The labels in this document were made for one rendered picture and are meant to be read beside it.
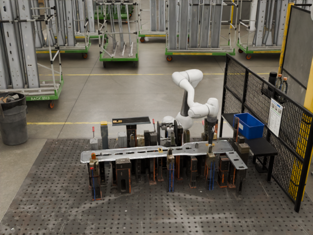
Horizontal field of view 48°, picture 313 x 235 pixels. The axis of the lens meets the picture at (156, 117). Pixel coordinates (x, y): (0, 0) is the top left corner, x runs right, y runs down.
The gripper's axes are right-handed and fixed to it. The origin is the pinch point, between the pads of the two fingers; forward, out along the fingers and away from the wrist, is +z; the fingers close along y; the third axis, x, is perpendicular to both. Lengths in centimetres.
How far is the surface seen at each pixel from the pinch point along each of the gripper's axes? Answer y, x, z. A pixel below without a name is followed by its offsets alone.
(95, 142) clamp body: -13, -104, 0
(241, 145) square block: 13.5, 25.1, 0.0
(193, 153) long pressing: 9.6, -17.7, 5.9
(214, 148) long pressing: 5.2, 3.1, 5.9
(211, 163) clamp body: 25.3, -6.5, 8.5
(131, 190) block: 16, -75, 35
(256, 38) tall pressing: -672, 347, 55
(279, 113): 16, 55, -31
